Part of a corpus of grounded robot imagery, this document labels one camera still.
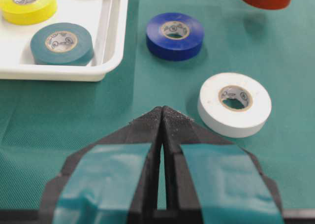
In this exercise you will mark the green table cloth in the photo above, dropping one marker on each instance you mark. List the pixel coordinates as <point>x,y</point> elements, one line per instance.
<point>42,122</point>

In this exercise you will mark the white tape roll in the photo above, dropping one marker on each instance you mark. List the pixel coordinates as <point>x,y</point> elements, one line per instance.
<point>233,104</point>

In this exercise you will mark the yellow tape roll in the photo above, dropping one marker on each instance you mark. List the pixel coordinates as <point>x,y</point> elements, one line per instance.
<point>27,12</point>

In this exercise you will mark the white plastic tray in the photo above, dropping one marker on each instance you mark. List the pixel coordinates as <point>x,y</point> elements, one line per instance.
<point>104,19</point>

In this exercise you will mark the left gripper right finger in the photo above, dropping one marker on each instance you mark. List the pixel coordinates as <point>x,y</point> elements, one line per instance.
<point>209,180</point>

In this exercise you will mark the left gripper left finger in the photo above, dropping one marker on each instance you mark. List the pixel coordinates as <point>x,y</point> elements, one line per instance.
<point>112,181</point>

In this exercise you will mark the blue tape roll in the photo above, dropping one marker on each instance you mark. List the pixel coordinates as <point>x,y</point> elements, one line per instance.
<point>174,36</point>

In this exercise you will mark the green tape roll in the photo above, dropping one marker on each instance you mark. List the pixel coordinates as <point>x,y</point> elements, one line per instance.
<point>62,44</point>

